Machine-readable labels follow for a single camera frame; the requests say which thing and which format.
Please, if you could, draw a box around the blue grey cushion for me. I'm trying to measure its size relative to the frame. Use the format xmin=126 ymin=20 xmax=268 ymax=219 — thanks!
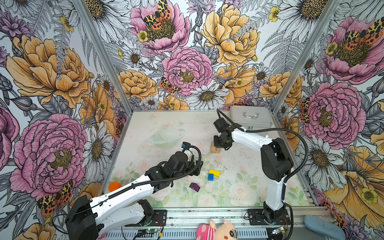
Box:
xmin=304 ymin=215 xmax=346 ymax=240

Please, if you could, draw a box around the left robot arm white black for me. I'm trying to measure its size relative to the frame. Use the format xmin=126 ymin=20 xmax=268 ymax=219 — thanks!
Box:
xmin=65 ymin=146 xmax=203 ymax=240

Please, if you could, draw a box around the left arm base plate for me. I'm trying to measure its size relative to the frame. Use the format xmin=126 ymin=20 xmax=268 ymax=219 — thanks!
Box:
xmin=125 ymin=209 xmax=168 ymax=227

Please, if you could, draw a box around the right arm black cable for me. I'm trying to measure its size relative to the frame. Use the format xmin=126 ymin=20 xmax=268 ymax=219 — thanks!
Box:
xmin=216 ymin=108 xmax=310 ymax=240

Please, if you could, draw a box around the natural wood block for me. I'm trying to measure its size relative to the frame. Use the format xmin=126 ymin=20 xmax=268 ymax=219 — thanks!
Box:
xmin=210 ymin=142 xmax=221 ymax=154

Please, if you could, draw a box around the aluminium front rail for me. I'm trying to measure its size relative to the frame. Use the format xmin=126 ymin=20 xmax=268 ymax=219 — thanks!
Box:
xmin=98 ymin=206 xmax=334 ymax=240

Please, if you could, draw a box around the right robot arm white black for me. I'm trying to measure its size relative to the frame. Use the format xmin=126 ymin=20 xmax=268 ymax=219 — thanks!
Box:
xmin=213 ymin=118 xmax=294 ymax=224

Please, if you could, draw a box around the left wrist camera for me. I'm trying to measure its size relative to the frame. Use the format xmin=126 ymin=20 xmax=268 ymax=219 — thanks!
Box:
xmin=182 ymin=142 xmax=193 ymax=157

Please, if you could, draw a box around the yellow wood block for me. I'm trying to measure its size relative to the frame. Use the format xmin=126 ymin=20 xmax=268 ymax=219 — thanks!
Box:
xmin=209 ymin=169 xmax=220 ymax=177

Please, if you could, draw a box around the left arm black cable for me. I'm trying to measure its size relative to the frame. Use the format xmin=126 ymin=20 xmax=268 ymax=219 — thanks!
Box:
xmin=50 ymin=145 xmax=202 ymax=226

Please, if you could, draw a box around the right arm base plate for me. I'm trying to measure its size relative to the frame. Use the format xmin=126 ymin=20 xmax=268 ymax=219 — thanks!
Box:
xmin=245 ymin=207 xmax=291 ymax=226

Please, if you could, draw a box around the silver aluminium case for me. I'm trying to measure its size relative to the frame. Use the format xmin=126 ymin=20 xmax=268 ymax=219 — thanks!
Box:
xmin=230 ymin=106 xmax=273 ymax=130

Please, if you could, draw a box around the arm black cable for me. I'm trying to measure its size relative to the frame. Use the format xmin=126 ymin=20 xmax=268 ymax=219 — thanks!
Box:
xmin=50 ymin=145 xmax=202 ymax=226
xmin=216 ymin=108 xmax=310 ymax=240

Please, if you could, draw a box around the pink plush pig toy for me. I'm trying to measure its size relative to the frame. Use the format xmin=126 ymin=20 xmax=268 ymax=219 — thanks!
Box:
xmin=196 ymin=220 xmax=238 ymax=240

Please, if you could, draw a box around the purple wood block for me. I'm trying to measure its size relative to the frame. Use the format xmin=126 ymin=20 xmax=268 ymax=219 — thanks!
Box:
xmin=189 ymin=183 xmax=201 ymax=193

